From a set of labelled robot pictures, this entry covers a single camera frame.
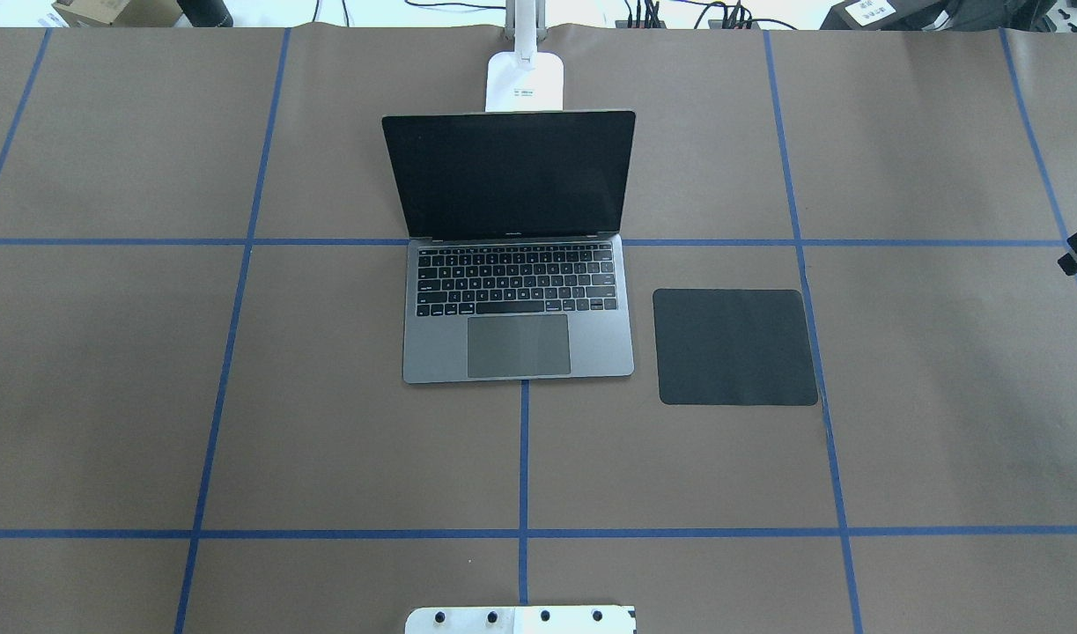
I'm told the black mouse pad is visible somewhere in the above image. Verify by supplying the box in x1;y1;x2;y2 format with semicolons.
652;288;819;407

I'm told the grey laptop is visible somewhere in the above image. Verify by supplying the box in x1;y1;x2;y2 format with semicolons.
381;109;638;385

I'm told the white desk lamp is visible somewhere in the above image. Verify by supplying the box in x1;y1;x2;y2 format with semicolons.
484;1;564;113

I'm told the black water bottle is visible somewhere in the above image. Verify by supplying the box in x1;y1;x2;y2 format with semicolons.
176;0;233;28

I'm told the brown cardboard box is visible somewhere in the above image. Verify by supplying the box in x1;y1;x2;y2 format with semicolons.
51;0;182;27

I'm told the white camera mast pedestal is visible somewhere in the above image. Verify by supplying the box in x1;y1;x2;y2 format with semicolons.
404;605;638;633

